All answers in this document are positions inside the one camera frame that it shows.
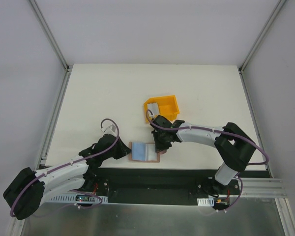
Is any brown leather card holder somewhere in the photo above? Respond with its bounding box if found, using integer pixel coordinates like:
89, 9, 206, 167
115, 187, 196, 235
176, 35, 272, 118
128, 142, 167, 163

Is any yellow plastic bin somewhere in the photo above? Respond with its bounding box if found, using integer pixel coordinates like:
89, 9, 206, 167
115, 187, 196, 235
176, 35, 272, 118
144, 95, 180, 123

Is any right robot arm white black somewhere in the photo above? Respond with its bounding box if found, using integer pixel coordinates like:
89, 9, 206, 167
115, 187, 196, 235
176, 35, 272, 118
150, 115, 256, 194

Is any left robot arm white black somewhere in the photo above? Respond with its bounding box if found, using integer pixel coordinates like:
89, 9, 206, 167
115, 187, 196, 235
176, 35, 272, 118
3, 134, 131, 220

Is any stack of silver cards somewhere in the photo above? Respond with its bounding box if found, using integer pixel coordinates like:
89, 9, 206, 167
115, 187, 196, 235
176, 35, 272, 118
147, 103, 160, 117

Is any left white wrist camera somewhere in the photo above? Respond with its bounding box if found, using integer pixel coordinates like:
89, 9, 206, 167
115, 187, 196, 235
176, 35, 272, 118
101, 124, 118, 137

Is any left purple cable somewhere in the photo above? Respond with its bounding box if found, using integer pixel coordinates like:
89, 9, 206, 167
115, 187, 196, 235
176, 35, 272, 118
9, 118, 120, 218

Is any purple cable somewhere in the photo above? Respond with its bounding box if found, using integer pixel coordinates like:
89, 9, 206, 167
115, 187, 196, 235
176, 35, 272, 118
9, 118, 120, 218
146, 109, 270, 166

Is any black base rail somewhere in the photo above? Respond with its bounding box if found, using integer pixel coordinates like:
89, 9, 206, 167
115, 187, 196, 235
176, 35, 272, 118
36, 166, 271, 205

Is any left white cable duct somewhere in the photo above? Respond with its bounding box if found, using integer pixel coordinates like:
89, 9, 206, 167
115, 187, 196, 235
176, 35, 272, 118
47, 193, 108, 205

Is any white cable duct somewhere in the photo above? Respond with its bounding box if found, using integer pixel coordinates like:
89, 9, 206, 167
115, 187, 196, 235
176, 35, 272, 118
197, 197, 214, 207
47, 193, 108, 205

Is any right white cable duct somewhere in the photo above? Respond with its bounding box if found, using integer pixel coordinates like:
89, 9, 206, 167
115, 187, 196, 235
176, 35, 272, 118
197, 197, 214, 207

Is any left aluminium frame post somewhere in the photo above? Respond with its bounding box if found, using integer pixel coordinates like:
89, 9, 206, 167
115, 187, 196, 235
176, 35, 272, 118
27, 0, 71, 72

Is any aluminium frame post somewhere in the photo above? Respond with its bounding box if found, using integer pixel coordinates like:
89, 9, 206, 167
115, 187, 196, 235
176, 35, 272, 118
238, 0, 288, 74
27, 0, 71, 72

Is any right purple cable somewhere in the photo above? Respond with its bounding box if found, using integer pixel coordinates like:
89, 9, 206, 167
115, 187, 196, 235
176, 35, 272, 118
146, 109, 270, 166

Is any right aluminium frame post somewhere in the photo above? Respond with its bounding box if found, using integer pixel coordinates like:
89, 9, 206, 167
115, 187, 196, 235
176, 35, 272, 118
238, 0, 288, 74

